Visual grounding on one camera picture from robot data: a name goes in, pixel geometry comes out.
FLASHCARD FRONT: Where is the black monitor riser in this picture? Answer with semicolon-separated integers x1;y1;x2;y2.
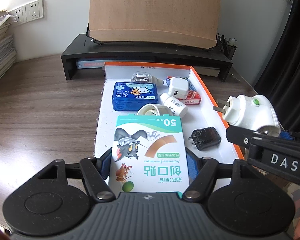
61;34;233;82

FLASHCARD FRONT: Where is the black charger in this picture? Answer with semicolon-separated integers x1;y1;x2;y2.
188;127;221;151

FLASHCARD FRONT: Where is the black mesh pen holder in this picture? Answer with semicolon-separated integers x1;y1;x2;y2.
216;33;238;60

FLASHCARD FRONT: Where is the stack of books and papers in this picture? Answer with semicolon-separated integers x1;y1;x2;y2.
0;7;17;92

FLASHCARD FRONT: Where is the orange and white cardboard box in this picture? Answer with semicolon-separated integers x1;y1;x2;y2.
92;61;245;180

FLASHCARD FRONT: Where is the dark curtain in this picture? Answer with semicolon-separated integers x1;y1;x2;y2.
254;0;300;133

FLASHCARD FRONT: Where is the blue tin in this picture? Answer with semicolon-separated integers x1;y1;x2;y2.
112;81;158;112

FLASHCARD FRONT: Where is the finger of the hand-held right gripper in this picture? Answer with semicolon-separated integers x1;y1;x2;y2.
226;126;300;153
280;130;299;140

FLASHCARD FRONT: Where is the white book with red print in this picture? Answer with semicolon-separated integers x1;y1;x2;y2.
76;60;105;69

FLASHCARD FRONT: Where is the small clear liquid bottle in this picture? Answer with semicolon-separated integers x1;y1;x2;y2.
132;72;165;85

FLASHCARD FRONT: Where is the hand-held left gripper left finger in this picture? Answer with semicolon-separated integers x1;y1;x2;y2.
37;148;115;203

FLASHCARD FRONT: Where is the white pill bottle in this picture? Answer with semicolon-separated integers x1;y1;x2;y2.
159;92;188;117

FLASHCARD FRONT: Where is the white wall socket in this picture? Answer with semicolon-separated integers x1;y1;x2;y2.
24;0;44;22
9;6;27;25

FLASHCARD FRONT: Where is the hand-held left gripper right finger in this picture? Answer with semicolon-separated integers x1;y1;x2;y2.
182;148;265;202

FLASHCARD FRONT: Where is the playing card box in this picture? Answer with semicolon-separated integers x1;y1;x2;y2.
166;76;202;105

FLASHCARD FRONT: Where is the white plug-in heater with bottle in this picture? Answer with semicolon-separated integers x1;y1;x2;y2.
213;94;282;137

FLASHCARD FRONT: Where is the green bandage box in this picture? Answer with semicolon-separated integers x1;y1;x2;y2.
107;115;190;194

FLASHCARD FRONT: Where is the beige book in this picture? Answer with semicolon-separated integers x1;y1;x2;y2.
196;67;220;78

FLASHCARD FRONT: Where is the white cube charger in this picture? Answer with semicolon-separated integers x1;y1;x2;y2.
168;77;189;98

